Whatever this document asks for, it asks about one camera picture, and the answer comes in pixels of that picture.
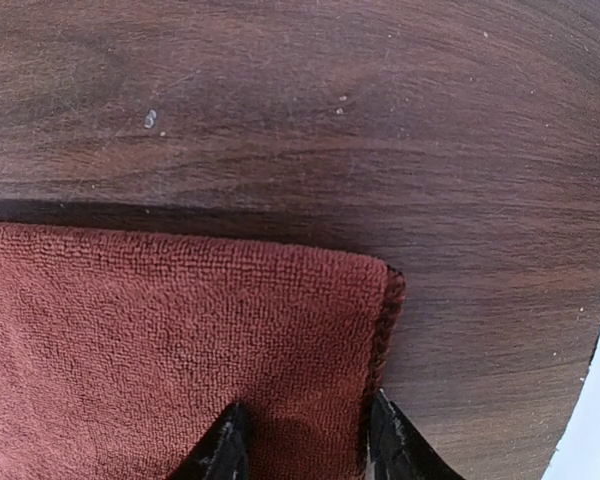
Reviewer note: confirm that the brown towel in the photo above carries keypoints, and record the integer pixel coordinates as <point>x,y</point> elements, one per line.
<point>118,351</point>

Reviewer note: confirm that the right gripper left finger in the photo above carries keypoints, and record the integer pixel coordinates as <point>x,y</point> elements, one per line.
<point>223,451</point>

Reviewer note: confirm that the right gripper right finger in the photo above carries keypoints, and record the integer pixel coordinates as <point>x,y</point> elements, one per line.
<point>397,450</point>

